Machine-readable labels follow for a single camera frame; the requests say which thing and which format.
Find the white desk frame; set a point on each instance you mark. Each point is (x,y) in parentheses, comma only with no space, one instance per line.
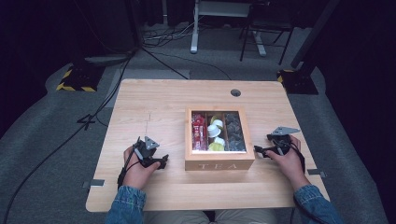
(194,37)

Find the black chair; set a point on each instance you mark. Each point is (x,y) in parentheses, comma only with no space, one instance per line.
(281,18)

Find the stack of red sachets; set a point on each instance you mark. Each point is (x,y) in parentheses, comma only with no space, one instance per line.
(199,133)

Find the person's left leg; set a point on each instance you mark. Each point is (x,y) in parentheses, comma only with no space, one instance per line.
(174,217)

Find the person's left hand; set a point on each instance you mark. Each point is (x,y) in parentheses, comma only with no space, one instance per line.
(135,174)

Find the wooden tea box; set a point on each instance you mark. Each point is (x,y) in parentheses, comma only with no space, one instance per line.
(218,161)

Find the grey tape piece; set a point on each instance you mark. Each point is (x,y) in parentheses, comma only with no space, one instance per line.
(95,183)
(316,172)

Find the person's right leg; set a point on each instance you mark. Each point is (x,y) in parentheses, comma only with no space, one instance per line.
(246,217)

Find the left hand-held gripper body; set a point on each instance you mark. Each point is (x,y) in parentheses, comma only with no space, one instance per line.
(145,151)

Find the pile of dark tea bags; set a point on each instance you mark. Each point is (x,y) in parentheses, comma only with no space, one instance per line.
(235,132)

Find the black slanted stand post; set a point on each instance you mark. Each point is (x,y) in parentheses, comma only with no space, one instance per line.
(314,34)

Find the person's leg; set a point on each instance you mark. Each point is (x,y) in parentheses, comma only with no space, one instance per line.
(246,217)
(174,217)

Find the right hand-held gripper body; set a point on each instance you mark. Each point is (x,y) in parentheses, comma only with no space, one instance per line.
(281,141)

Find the white capsule cup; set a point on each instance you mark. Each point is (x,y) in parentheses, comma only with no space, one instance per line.
(214,131)
(218,123)
(219,141)

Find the person's right hand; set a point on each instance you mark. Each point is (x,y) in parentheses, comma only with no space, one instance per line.
(292,168)

